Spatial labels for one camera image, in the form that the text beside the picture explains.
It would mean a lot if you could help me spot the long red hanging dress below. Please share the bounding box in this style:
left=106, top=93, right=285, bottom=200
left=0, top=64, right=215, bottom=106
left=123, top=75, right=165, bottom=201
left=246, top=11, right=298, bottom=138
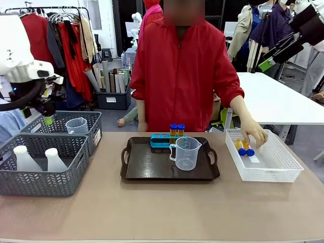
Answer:
left=58, top=22, right=93, bottom=101

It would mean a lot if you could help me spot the mannequin with green sleeve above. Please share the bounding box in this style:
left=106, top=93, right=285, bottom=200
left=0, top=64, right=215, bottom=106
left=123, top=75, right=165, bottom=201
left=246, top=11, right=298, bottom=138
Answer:
left=116, top=105, right=139, bottom=128

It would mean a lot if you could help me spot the grey-green paper roll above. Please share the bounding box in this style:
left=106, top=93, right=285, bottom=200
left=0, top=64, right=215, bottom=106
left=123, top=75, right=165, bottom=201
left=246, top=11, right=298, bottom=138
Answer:
left=101, top=60, right=111, bottom=93

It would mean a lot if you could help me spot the white table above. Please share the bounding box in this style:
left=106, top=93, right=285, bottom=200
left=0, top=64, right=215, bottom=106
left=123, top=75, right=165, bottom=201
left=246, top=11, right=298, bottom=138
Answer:
left=236, top=72, right=324, bottom=126

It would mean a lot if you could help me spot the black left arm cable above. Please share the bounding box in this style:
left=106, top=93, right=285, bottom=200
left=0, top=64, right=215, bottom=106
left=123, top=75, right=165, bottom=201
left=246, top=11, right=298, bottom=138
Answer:
left=0, top=79, right=45, bottom=112

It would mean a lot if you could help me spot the cream paper roll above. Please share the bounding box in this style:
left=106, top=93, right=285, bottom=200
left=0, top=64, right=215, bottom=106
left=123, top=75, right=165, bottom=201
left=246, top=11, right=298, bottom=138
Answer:
left=92, top=63, right=104, bottom=90

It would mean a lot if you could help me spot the beige hanging garment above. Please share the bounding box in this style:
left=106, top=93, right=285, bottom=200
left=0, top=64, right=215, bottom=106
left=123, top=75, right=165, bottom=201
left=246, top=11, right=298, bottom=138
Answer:
left=79, top=17, right=96, bottom=64

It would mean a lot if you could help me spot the lime green chair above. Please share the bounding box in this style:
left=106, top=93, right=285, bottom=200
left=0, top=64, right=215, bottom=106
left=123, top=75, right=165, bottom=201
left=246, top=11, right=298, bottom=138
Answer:
left=211, top=108, right=240, bottom=132

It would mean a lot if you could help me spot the red jacket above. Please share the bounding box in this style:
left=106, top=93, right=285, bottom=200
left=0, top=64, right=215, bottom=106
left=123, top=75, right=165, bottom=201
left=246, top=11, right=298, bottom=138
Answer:
left=130, top=17, right=246, bottom=133

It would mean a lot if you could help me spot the white plastic bottle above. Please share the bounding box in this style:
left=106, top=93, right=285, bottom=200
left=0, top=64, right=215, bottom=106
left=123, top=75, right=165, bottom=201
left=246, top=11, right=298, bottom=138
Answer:
left=45, top=148, right=69, bottom=173
left=13, top=145, right=43, bottom=172

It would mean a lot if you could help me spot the person's left forearm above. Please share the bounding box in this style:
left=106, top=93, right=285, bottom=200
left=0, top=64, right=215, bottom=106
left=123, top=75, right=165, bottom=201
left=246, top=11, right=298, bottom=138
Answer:
left=229, top=95, right=254, bottom=126

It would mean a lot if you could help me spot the red hanging garment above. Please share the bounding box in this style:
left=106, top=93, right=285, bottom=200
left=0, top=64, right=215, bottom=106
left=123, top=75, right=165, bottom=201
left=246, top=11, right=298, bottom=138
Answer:
left=20, top=13, right=55, bottom=67

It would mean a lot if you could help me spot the light grey paper roll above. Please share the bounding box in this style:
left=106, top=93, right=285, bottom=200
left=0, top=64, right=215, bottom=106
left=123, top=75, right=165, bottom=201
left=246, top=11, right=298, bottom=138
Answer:
left=117, top=72, right=126, bottom=94

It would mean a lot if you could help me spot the light blue cloth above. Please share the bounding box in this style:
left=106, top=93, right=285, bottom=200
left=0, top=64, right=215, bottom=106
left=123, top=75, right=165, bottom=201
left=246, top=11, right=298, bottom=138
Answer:
left=0, top=98, right=28, bottom=146

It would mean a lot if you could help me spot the mannequin with grey trousers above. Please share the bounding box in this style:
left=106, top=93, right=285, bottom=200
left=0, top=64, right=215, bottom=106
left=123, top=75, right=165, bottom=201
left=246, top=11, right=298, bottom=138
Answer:
left=300, top=40, right=324, bottom=103

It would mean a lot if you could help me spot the dark grey storage bin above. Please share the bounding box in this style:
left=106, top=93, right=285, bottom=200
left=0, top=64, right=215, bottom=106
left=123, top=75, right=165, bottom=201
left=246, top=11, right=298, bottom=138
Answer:
left=95, top=87, right=132, bottom=110

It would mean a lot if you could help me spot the grey basket with white label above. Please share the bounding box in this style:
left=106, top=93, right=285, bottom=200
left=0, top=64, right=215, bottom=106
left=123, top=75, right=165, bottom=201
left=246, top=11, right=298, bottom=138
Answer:
left=19, top=110, right=103, bottom=157

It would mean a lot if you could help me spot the cardboard box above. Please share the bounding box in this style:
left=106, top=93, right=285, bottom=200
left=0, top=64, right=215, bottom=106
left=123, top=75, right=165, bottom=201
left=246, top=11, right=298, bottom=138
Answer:
left=212, top=94, right=221, bottom=122

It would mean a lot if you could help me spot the person's left hand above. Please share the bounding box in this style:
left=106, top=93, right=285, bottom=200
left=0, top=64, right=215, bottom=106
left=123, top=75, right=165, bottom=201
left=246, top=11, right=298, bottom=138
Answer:
left=239, top=120, right=269, bottom=150

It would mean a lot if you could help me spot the mannequin with beige coat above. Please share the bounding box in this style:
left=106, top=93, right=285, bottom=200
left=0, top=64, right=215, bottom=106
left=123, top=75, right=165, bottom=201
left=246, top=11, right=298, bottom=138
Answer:
left=227, top=4, right=263, bottom=63

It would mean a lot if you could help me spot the grey perforated plastic basket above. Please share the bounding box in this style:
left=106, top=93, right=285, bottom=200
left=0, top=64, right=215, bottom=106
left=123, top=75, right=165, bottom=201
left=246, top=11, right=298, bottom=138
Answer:
left=0, top=133, right=90, bottom=197

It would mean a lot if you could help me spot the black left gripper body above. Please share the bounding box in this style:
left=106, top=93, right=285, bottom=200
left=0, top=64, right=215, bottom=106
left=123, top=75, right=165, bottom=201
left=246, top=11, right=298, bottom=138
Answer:
left=30, top=97, right=56, bottom=117

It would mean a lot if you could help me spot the dark grey hanging jacket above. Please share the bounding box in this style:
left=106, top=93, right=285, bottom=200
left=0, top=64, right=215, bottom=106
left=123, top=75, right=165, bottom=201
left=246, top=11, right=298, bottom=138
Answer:
left=47, top=20, right=66, bottom=69

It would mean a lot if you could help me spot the white perforated plastic basket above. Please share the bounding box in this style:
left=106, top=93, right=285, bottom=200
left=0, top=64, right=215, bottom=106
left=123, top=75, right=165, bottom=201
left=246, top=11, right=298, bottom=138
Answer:
left=225, top=128, right=304, bottom=183

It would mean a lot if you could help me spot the person's right forearm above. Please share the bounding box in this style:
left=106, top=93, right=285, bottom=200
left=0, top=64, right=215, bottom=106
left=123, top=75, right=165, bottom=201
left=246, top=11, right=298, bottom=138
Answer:
left=136, top=98, right=148, bottom=123

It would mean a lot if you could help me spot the blue test tube rack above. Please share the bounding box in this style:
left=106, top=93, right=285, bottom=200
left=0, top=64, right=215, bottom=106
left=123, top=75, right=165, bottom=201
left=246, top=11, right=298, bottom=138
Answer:
left=150, top=133, right=187, bottom=149

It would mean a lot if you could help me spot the dark brown plastic tray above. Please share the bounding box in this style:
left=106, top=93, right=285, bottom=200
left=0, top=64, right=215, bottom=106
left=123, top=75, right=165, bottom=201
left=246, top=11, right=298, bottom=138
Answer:
left=120, top=136, right=220, bottom=181

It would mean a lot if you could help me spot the pink garment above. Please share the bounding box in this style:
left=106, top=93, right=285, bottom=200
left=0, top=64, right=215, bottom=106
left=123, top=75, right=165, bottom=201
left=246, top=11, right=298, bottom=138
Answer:
left=140, top=0, right=164, bottom=35

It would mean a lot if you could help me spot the black clothes rack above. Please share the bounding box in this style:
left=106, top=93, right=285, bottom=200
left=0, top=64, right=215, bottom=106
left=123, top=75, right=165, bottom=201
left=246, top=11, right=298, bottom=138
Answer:
left=4, top=2, right=92, bottom=31

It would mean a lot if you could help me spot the clear plastic measuring cup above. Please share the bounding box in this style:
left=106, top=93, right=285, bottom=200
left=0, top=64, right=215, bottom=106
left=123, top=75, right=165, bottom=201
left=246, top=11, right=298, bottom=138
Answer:
left=65, top=117, right=89, bottom=135
left=169, top=136, right=203, bottom=171

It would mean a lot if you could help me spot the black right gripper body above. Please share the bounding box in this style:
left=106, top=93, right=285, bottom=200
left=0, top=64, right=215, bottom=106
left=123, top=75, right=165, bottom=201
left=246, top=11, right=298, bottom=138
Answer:
left=288, top=7, right=324, bottom=47

